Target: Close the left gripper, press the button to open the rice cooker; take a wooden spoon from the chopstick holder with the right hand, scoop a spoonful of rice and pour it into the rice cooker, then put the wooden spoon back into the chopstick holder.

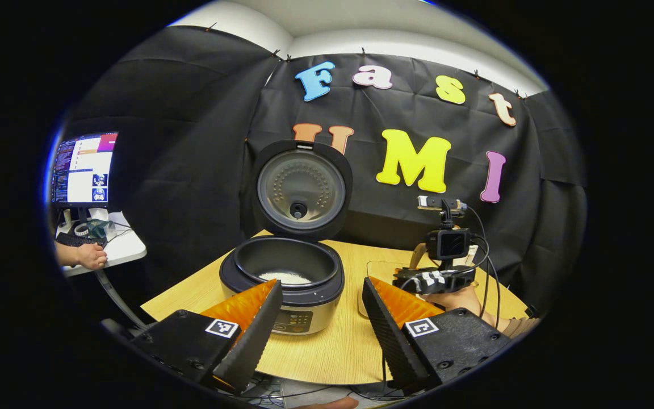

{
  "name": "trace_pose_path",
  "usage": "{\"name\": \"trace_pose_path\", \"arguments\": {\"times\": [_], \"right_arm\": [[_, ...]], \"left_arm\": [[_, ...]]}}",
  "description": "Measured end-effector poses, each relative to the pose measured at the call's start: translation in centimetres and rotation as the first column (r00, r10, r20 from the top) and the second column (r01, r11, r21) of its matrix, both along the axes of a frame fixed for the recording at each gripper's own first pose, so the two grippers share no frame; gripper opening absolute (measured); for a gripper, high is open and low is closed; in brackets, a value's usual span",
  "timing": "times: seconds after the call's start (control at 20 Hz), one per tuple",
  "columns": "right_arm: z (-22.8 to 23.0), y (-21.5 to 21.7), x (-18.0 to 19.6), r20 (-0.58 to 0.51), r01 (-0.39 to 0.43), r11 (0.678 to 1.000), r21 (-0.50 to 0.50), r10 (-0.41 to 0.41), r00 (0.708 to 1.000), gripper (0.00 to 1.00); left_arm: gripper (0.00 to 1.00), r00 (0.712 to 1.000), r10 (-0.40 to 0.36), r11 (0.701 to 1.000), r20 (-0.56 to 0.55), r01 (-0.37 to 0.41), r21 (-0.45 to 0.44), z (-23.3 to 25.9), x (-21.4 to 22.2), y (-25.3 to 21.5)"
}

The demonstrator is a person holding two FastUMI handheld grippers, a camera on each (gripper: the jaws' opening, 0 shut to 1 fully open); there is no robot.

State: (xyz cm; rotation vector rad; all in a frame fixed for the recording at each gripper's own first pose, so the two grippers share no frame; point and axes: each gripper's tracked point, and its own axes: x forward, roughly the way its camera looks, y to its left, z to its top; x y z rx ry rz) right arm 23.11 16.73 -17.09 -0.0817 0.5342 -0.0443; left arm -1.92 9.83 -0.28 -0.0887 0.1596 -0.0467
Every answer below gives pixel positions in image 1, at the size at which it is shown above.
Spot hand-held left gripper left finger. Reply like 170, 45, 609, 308
132, 279, 283, 395

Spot silver black rice cooker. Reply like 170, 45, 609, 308
219, 140, 354, 336

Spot computer monitor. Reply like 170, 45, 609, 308
51, 132, 119, 208

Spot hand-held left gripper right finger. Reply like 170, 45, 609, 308
362, 277, 511, 397

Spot clear box of rice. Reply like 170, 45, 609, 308
358, 260, 418, 319

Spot black keyboard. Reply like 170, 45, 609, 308
56, 232, 107, 248

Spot white side table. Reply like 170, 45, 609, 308
54, 209, 148, 330

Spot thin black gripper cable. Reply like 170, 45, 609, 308
463, 206, 502, 333

